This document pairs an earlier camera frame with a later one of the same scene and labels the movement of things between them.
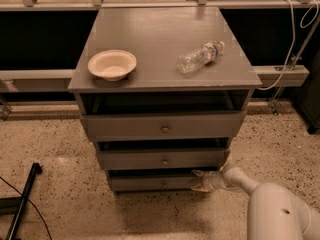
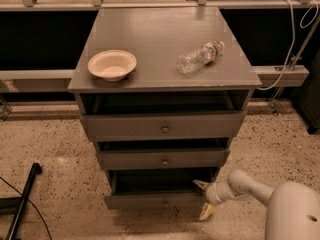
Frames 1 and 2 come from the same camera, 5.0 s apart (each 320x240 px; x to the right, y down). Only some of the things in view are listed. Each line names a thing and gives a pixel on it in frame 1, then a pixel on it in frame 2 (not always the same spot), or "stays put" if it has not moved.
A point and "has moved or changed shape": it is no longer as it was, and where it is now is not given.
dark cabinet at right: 308,96 stays put
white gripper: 209,180 -> 212,193
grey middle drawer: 163,159 stays put
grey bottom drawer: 154,183 has moved or changed shape
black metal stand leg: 15,205 stays put
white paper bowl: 112,65 stays put
